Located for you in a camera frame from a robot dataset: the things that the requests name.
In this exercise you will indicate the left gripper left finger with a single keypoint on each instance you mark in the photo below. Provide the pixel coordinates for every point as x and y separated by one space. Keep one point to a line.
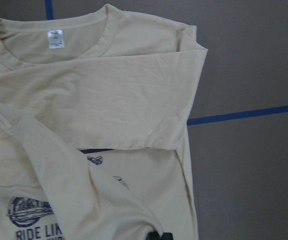
154 235

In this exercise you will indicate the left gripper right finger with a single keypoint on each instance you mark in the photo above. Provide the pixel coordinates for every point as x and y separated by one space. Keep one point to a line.
167 236

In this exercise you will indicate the cream long-sleeve printed shirt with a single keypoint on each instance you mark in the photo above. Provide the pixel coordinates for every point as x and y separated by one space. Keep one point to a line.
93 127

